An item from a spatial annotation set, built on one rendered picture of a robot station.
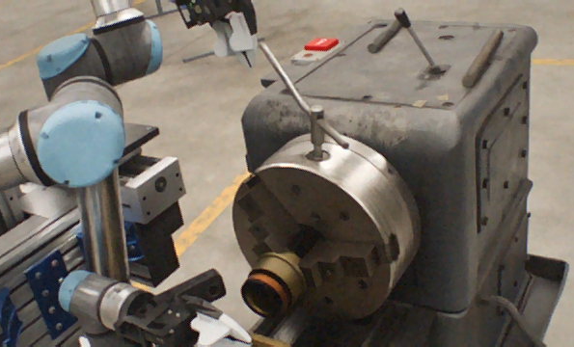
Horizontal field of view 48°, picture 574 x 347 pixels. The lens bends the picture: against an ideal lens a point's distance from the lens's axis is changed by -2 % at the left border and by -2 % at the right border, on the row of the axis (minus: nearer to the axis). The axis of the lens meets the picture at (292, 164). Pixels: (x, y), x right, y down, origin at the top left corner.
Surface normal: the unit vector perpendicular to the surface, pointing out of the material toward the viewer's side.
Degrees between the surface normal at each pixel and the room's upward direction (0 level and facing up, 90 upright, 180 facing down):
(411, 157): 90
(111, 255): 94
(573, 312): 0
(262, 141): 90
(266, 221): 52
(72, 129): 89
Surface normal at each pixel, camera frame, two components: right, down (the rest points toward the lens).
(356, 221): -0.51, 0.46
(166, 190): 0.84, 0.15
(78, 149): 0.37, 0.37
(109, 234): 0.57, 0.36
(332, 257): -0.25, -0.89
